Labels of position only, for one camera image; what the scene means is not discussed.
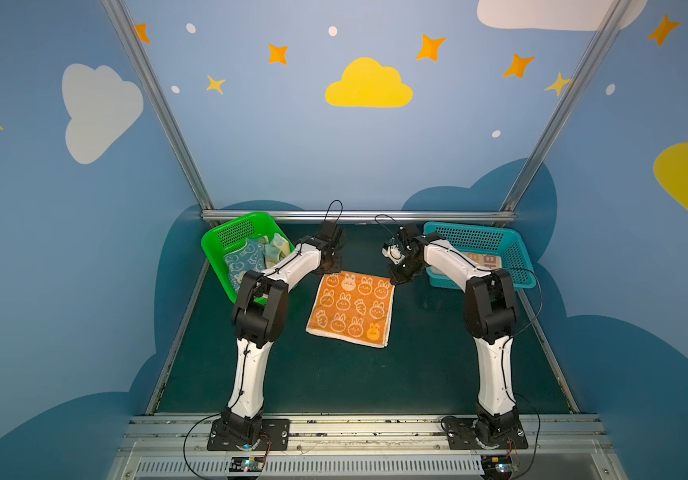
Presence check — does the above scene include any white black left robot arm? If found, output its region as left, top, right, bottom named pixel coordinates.
left=214, top=220, right=342, bottom=450

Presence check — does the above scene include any left controller circuit board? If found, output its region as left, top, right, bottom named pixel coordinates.
left=228, top=457, right=265, bottom=473

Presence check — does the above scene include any controller circuit board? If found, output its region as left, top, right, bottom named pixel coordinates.
left=228, top=457, right=265, bottom=473
left=481, top=456, right=513, bottom=480

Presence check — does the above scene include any aluminium frame post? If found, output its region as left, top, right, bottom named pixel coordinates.
left=101, top=0, right=213, bottom=211
left=500, top=0, right=632, bottom=215

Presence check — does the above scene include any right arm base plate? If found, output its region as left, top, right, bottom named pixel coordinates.
left=440, top=416, right=529, bottom=450

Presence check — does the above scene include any orange bunny print towel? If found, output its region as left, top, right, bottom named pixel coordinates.
left=306, top=271, right=395, bottom=349

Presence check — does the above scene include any left aluminium frame post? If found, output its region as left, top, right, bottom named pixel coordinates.
left=101, top=0, right=213, bottom=211

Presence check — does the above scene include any teal yellow patterned towel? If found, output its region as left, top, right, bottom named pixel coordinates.
left=260, top=233, right=291, bottom=269

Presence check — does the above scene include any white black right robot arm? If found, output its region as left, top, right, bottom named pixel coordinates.
left=382, top=224, right=521, bottom=447

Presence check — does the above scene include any horizontal aluminium frame bar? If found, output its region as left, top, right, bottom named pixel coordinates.
left=201, top=209, right=516, bottom=224

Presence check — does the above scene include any right controller circuit board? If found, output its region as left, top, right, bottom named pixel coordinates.
left=481, top=456, right=513, bottom=480

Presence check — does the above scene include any blue bunny print towel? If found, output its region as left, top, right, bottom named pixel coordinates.
left=224, top=239, right=266, bottom=292

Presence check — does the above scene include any aluminium mounting rail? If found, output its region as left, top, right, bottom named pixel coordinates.
left=108, top=414, right=627, bottom=479

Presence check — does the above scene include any green plastic basket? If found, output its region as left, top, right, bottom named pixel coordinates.
left=201, top=212, right=317, bottom=303

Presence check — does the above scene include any right aluminium frame post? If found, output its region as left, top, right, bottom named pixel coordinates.
left=500, top=0, right=632, bottom=215

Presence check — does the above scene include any teal plastic basket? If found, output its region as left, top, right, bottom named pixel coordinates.
left=423, top=222, right=537, bottom=290

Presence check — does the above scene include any rabbit letter print towel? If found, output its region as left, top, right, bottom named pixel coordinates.
left=463, top=252, right=503, bottom=270

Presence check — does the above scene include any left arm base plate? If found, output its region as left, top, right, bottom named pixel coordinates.
left=206, top=417, right=291, bottom=451

